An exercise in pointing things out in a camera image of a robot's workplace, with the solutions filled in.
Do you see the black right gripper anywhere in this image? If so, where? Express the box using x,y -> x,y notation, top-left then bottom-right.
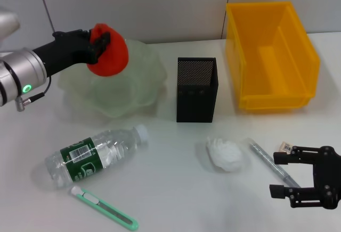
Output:
269,145 -> 341,210

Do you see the grey marker pen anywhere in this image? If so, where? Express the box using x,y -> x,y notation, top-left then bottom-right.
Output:
246,137 -> 302,189

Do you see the black mesh pen holder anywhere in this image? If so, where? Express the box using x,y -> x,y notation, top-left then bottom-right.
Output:
176,56 -> 219,123

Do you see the translucent green fruit plate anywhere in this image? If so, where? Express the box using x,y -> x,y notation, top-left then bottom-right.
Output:
57,38 -> 168,118

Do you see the clear bottle green label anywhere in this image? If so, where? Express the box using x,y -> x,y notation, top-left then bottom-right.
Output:
44,125 -> 149,190

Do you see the yellow plastic bin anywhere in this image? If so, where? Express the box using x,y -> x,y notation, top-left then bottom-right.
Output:
225,1 -> 321,112

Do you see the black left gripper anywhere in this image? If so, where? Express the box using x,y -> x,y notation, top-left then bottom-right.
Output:
31,29 -> 112,78

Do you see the mint green utility knife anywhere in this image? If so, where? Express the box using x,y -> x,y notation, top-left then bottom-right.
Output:
70,186 -> 139,230

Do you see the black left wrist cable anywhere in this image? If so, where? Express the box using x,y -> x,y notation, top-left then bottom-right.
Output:
16,76 -> 53,112

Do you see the white paper ball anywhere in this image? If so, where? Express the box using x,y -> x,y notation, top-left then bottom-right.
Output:
206,136 -> 245,171

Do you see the beige eraser with barcode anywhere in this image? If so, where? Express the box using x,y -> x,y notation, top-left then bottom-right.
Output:
278,141 -> 294,153

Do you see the red-orange toy orange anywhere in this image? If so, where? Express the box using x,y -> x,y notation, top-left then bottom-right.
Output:
86,23 -> 129,77

